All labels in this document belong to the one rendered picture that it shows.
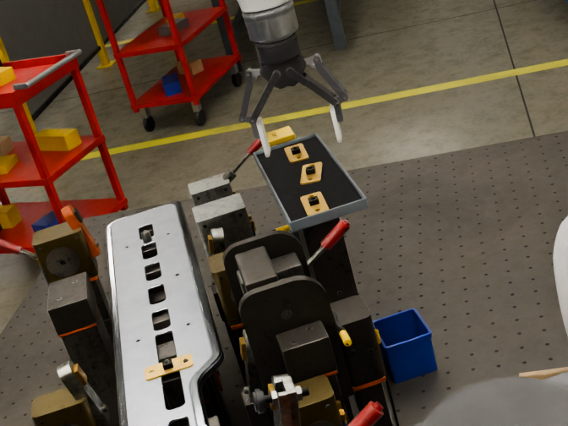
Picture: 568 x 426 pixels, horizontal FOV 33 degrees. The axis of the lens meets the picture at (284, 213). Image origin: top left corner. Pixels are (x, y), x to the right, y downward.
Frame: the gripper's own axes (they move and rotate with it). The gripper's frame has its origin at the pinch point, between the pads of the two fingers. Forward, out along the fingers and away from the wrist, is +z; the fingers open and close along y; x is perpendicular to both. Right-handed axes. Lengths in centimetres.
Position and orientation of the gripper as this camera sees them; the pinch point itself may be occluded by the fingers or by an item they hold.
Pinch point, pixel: (303, 141)
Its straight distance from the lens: 175.6
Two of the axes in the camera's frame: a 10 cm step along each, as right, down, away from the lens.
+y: -9.7, 1.8, 1.8
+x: -0.8, 4.5, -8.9
